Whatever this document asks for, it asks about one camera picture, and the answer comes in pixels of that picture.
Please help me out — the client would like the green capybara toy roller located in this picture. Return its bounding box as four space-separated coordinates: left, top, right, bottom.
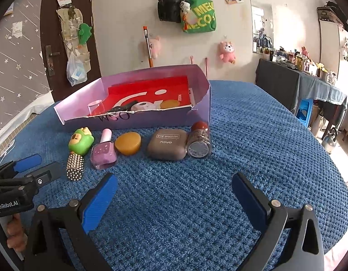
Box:
66 127 94 181

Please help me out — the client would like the pink nail polish bottle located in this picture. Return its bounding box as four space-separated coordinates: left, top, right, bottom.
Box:
90 128 117 169

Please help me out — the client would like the orange round soap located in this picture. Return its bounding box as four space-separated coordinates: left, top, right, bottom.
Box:
114 131 141 156

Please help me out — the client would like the brown eyeshadow compact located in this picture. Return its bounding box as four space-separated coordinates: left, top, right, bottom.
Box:
147 128 187 161

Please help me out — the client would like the red cap glitter jar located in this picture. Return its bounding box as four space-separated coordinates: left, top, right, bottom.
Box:
186 121 212 159

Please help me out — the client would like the person's left hand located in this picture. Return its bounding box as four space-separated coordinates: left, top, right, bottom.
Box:
7 213 27 252

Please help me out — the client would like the clear plastic cup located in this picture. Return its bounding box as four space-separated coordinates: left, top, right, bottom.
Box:
88 100 105 116

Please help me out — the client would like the blue knitted table cloth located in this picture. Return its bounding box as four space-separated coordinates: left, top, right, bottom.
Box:
0 81 348 270

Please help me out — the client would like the plastic bag on door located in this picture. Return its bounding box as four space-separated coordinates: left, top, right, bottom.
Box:
66 52 88 86

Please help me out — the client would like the pink oval compact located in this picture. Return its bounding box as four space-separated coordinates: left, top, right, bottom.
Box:
130 102 160 111

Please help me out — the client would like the metal kettle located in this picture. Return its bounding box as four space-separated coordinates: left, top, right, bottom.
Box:
322 127 338 154

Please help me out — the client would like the orange soap in tray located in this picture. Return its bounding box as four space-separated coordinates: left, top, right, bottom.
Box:
160 100 181 110

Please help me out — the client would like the blue plastic stool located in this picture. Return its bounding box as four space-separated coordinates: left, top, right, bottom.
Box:
296 99 313 128

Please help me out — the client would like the green plush on door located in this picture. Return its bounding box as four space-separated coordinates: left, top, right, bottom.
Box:
78 23 92 45

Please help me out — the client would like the purple cardboard tray box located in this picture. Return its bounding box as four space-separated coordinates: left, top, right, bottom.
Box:
54 64 211 130

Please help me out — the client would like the red paper tray liner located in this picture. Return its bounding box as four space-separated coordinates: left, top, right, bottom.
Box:
103 76 192 111

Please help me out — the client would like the beige hanging door organizer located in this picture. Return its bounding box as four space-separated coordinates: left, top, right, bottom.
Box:
57 6 91 72

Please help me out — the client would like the side table dark cloth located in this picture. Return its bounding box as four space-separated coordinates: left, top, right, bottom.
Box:
256 59 347 127

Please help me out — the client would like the dark brown door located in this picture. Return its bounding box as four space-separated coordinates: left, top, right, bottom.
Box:
40 0 102 102

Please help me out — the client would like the white cabinet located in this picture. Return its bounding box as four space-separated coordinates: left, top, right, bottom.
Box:
320 20 348 94

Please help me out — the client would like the black backpack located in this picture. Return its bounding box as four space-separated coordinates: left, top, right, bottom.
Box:
157 0 181 23

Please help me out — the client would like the green tote bag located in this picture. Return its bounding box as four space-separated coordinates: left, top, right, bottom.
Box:
180 0 217 34

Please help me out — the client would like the orange handled broom stick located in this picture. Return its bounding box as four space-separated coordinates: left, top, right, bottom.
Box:
143 26 154 68

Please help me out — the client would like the pink plush left wall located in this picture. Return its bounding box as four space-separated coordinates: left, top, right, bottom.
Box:
149 36 162 59

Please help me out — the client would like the pink plush wall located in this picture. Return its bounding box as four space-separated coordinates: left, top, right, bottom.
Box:
219 42 236 64
149 36 162 59

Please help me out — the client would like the pink plush right wall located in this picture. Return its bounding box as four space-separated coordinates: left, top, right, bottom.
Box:
219 42 236 64

